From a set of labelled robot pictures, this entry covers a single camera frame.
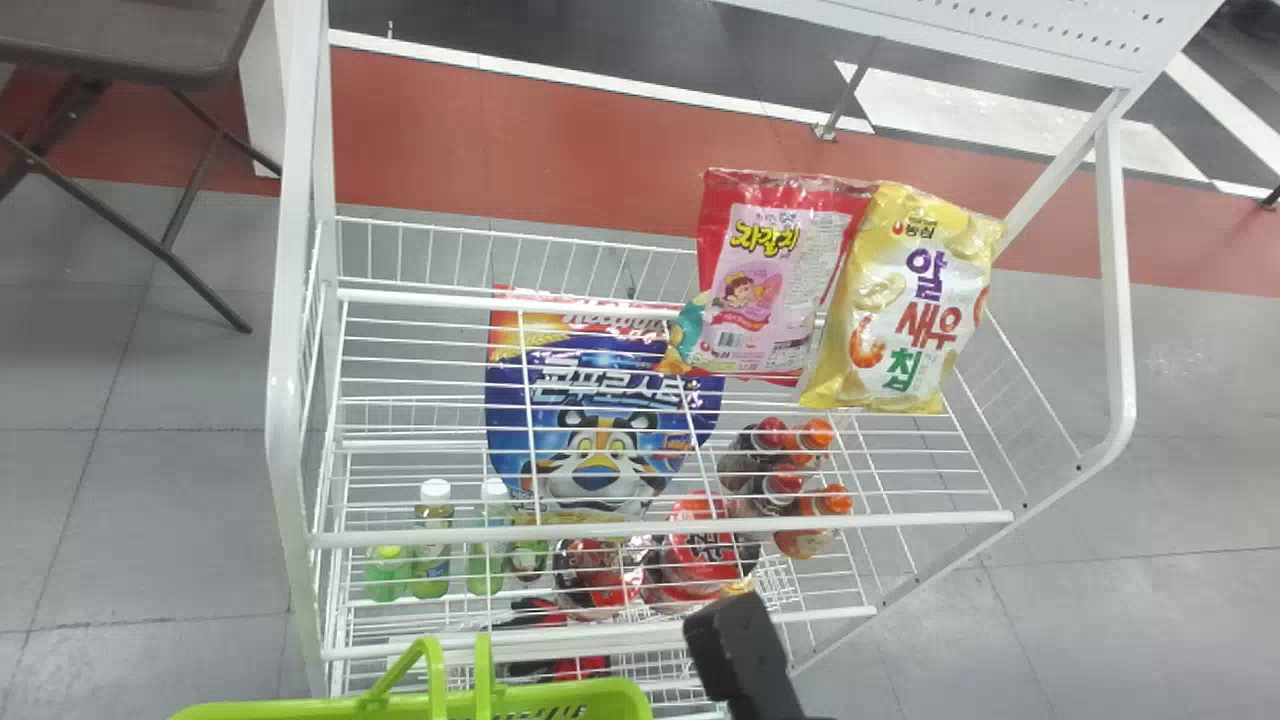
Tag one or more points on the blue cereal bag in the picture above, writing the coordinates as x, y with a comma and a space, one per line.
590, 400

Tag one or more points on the dark side table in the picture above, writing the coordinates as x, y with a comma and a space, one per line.
120, 40

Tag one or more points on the green bottle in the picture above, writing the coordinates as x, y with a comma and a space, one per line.
488, 565
385, 575
433, 560

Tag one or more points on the yellow snack packet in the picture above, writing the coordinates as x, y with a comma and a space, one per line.
905, 310

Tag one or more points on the green basket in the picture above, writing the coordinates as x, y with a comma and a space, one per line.
560, 700

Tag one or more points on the brown bottle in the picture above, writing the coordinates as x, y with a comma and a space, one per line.
748, 452
772, 490

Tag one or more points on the orange bottle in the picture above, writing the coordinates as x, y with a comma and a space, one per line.
812, 438
812, 525

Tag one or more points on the red noodle cup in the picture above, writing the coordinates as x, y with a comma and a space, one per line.
705, 560
592, 580

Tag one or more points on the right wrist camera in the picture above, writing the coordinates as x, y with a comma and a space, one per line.
740, 650

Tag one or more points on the red snack packet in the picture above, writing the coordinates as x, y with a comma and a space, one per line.
765, 290

